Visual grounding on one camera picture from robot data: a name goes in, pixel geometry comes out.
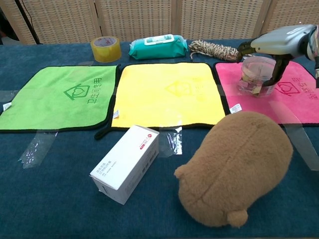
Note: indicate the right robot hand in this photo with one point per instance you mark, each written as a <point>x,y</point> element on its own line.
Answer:
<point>279,47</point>

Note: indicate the clear container of clips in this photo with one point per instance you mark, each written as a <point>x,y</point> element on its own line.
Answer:
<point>256,77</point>

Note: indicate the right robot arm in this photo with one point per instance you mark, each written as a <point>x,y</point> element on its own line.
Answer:
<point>317,67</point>

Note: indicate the pink cloth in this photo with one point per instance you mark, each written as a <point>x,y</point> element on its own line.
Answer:
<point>286,99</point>

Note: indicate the teal wet wipes pack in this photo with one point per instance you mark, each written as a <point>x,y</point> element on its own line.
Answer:
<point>158,46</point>

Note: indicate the yellow cloth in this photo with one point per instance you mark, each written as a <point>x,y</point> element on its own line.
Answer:
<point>167,94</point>

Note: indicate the wooden folding screen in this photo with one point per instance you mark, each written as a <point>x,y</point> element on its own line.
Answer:
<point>159,20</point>

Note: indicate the brown plush toy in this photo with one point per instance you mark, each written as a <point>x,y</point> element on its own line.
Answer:
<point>234,169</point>

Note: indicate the yellow packing tape roll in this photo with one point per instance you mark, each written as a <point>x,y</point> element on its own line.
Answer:
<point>106,49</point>

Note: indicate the white rectangular carton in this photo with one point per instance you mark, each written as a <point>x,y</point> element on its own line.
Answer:
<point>127,164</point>

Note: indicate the green cloth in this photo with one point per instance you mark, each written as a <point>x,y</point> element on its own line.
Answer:
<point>57,97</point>

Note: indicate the blue table cover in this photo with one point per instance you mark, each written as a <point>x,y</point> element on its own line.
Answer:
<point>74,186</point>

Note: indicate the black tripod stand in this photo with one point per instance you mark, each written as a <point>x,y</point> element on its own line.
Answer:
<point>27,22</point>

